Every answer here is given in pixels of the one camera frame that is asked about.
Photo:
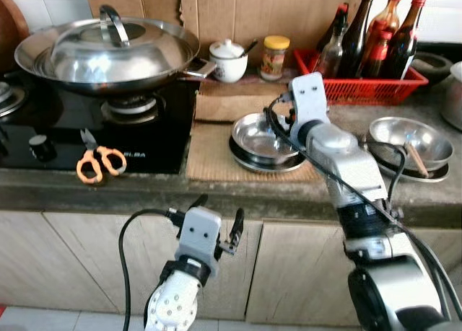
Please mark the shiny steel bowl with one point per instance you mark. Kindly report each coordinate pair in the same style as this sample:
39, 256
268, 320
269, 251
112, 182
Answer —
426, 133
256, 140

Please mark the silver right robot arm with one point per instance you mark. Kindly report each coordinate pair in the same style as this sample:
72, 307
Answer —
390, 288

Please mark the ribbed corrugated cardboard sheet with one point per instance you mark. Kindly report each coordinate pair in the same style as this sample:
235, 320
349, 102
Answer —
209, 158

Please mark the plain brown cardboard piece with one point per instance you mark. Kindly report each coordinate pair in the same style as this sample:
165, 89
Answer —
231, 104

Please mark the glass jar yellow lid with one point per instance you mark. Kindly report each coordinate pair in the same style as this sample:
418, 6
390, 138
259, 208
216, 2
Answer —
274, 63

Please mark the light wooden cabinet door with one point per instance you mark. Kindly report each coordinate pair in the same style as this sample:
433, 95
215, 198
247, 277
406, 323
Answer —
43, 259
296, 273
148, 244

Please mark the clear glass bottle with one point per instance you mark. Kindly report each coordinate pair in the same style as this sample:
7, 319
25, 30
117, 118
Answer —
330, 60

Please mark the white ceramic lidded jar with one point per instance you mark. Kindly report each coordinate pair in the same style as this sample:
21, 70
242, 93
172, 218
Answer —
229, 68

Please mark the small dark spoon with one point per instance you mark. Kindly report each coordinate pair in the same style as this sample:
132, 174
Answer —
250, 47

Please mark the red plastic basket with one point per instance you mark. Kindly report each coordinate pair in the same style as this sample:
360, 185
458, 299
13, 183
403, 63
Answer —
375, 93

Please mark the tall dark bottle yellow cap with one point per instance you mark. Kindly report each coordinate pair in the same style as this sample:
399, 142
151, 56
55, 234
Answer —
355, 42

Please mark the small bottle red label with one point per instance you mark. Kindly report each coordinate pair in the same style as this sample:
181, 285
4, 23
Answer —
375, 57

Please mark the slim dark sauce bottle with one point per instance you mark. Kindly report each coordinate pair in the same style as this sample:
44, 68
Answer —
338, 21

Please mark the steel gas burner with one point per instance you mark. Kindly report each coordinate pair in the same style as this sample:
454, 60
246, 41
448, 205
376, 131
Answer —
9, 96
130, 107

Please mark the brown wooden chopstick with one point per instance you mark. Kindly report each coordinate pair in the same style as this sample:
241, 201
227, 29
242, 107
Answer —
417, 159

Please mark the dark bottle red cap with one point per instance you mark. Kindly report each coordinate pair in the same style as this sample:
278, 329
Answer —
404, 50

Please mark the amber bottle red cap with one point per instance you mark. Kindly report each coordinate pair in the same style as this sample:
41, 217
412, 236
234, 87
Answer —
386, 21

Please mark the black glass gas stove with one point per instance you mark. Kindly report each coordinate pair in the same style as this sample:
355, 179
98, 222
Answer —
65, 122

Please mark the large steel pot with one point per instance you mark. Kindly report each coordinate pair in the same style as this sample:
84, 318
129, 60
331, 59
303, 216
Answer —
453, 96

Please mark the domed steel wok lid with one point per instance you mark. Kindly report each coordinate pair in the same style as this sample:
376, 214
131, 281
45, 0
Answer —
108, 57

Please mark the large steel wok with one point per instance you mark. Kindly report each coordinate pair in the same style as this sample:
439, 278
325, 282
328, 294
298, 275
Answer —
36, 64

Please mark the round wooden cutting board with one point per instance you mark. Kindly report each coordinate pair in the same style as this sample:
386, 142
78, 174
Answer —
9, 42

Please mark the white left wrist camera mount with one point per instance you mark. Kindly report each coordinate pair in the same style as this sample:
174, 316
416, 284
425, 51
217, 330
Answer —
198, 237

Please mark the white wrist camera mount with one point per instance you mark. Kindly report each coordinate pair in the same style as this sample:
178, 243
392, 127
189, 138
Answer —
198, 237
309, 100

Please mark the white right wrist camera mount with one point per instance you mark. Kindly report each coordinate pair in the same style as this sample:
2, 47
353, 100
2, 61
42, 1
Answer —
309, 100

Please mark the wide cardboard wall panel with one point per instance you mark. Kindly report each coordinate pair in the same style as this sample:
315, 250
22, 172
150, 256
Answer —
289, 14

